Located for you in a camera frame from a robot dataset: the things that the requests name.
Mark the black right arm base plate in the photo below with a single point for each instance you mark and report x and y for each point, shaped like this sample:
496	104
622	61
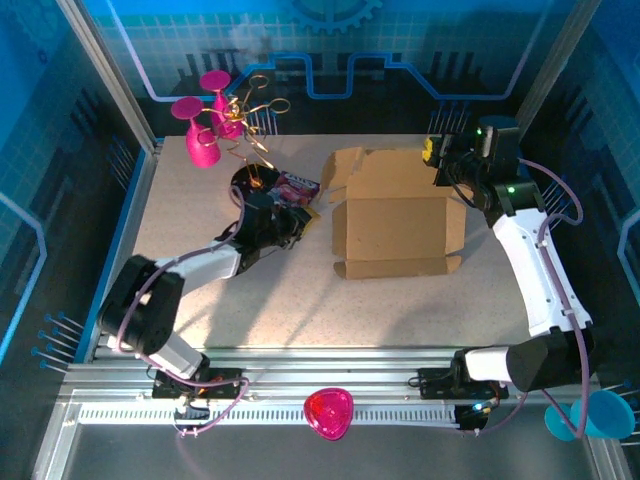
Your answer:
435	382

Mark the aluminium side rail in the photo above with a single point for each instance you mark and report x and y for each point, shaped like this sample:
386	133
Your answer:
125	240

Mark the pink triangular bowl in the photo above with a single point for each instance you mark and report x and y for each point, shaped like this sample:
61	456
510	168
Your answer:
327	412

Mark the blue goblet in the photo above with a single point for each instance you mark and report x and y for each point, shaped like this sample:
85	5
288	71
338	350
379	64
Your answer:
607	415

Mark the small pink goblet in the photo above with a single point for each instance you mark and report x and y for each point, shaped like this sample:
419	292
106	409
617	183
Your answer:
215	80

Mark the aluminium frame post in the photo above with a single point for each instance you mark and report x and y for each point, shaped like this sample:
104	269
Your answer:
550	70
110	75

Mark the aluminium frame rail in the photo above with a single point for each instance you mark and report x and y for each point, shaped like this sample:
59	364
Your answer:
325	370

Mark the large pink goblet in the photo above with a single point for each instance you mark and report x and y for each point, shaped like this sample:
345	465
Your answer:
202	147

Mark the purple snack packet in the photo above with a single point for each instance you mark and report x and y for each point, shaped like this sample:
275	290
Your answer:
295	187

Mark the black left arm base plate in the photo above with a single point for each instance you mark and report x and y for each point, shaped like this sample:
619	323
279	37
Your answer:
225	382

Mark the brown cardboard paper box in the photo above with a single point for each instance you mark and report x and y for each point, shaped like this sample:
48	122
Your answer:
395	230

